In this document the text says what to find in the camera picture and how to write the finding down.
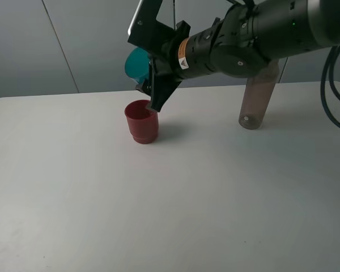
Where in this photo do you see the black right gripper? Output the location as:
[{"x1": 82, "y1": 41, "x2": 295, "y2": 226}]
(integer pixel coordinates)
[{"x1": 135, "y1": 20, "x2": 191, "y2": 112}]

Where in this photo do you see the teal transparent cup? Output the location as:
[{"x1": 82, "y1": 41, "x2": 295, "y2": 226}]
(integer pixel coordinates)
[{"x1": 125, "y1": 47, "x2": 150, "y2": 84}]

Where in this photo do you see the brown transparent bottle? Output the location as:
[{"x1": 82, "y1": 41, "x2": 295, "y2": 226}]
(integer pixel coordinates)
[{"x1": 239, "y1": 59, "x2": 279, "y2": 130}]

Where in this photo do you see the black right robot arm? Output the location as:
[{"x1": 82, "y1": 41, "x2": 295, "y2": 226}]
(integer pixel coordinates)
[{"x1": 128, "y1": 0, "x2": 340, "y2": 112}]

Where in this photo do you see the red plastic cup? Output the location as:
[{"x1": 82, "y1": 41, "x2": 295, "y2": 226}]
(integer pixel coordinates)
[{"x1": 124, "y1": 100, "x2": 159, "y2": 144}]

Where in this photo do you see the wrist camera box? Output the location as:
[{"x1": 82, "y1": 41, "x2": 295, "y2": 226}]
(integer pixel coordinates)
[{"x1": 127, "y1": 0, "x2": 167, "y2": 54}]

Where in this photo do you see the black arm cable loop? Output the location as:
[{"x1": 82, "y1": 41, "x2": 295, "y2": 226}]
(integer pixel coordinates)
[{"x1": 320, "y1": 39, "x2": 340, "y2": 201}]

